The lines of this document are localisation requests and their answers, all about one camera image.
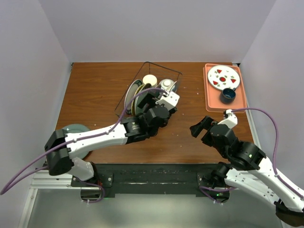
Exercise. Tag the watermelon pattern white plate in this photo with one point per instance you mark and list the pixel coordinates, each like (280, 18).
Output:
(221, 77)

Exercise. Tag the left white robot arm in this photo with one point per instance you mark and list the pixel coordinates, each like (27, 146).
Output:
(63, 148)

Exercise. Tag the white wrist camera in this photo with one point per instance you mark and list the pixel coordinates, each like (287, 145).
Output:
(230, 119)
(169, 101)

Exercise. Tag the dark blue cup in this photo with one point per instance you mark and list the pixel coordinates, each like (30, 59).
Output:
(227, 95)

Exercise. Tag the black wire dish rack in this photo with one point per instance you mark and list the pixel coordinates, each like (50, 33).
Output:
(147, 68)

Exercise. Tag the white plate teal lettered rim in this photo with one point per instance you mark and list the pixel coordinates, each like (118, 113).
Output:
(130, 94)

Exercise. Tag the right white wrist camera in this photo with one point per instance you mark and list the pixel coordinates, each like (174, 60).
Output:
(230, 119)

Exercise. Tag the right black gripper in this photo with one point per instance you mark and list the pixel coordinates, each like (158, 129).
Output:
(205, 123)

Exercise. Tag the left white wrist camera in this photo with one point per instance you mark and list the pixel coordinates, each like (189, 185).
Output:
(169, 101)

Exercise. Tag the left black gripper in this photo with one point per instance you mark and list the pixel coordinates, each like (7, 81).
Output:
(149, 99)

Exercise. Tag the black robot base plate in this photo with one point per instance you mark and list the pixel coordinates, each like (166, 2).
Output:
(179, 179)

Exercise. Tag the grey-green round plate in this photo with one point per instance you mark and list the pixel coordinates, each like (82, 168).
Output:
(77, 128)

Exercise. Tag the salmon pink tray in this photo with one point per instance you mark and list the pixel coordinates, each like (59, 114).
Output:
(213, 103)

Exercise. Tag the cream ceramic mug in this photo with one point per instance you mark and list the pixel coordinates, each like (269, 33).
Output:
(149, 81)

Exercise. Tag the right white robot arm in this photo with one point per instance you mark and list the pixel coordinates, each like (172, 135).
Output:
(250, 170)

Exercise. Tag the blue floral white bowl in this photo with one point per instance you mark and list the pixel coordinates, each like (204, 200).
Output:
(168, 85)

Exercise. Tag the green plate with flower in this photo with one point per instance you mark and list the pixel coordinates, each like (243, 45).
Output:
(136, 108)

